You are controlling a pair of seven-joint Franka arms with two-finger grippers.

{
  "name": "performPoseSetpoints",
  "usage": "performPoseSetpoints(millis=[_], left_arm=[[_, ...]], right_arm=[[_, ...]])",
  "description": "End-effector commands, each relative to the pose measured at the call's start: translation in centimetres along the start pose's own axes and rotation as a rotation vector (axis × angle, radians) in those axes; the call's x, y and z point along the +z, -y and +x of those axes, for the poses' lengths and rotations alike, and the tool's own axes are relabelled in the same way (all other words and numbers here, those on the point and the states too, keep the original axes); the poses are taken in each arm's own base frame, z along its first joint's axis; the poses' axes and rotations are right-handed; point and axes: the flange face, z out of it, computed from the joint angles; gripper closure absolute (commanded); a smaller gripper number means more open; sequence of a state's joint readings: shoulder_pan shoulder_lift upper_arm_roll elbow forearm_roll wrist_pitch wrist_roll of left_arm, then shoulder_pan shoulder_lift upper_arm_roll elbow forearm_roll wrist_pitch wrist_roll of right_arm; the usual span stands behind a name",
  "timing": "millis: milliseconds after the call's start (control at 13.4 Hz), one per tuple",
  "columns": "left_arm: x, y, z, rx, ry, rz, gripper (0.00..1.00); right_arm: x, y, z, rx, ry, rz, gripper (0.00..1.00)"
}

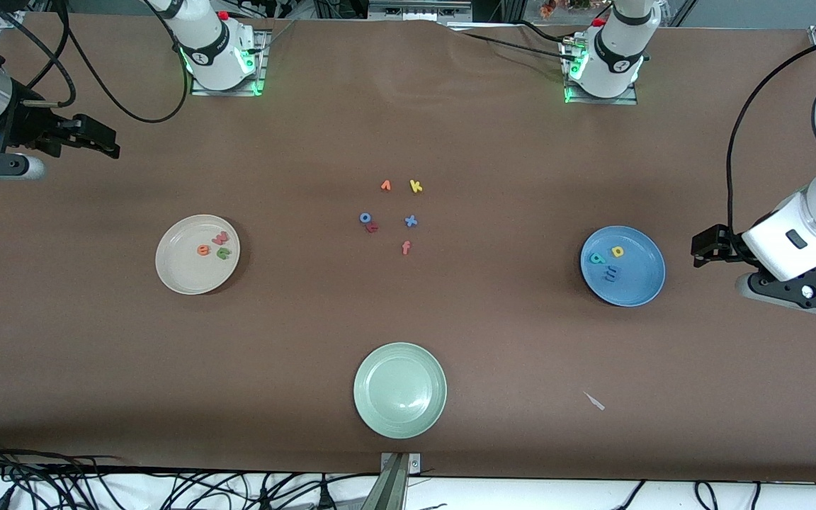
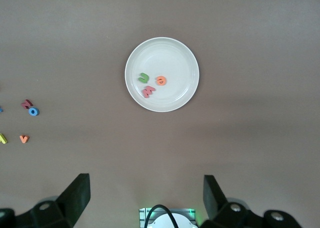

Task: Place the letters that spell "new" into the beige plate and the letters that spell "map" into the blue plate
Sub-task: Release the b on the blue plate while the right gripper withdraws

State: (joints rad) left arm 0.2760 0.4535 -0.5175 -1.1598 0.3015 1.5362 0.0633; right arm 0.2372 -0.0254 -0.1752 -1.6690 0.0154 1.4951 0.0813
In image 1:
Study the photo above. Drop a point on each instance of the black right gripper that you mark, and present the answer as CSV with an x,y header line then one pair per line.
x,y
27,124

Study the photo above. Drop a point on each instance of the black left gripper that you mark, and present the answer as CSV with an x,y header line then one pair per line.
x,y
722,244

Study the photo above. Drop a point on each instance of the blue foam letter m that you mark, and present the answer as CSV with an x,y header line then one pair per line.
x,y
612,273

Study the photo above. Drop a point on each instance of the teal foam letter b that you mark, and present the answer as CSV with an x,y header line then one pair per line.
x,y
596,259

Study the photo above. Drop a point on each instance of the pink foam letter w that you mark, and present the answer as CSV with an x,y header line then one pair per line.
x,y
220,239

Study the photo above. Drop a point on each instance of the green foam letter u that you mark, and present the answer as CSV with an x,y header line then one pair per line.
x,y
223,253

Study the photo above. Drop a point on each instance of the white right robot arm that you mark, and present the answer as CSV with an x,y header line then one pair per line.
x,y
210,49

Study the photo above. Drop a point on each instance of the blue plate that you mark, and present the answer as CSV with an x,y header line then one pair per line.
x,y
638,283

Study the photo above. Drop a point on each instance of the beige brown plate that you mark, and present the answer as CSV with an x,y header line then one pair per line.
x,y
185,273

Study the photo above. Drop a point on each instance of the white tape scrap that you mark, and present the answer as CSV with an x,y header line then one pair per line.
x,y
594,401

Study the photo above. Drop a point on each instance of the orange artificial flowers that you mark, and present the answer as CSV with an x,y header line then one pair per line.
x,y
564,7

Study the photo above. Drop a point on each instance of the brown table cover sheet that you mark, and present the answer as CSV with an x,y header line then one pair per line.
x,y
408,319

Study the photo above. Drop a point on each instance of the pale green plate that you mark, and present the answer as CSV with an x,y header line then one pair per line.
x,y
399,391

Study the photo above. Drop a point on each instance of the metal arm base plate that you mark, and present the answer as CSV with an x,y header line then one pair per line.
x,y
259,78
627,100

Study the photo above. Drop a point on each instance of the grey metal frame bar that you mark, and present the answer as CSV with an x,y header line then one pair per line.
x,y
418,10

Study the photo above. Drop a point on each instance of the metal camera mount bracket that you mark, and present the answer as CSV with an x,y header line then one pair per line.
x,y
394,482

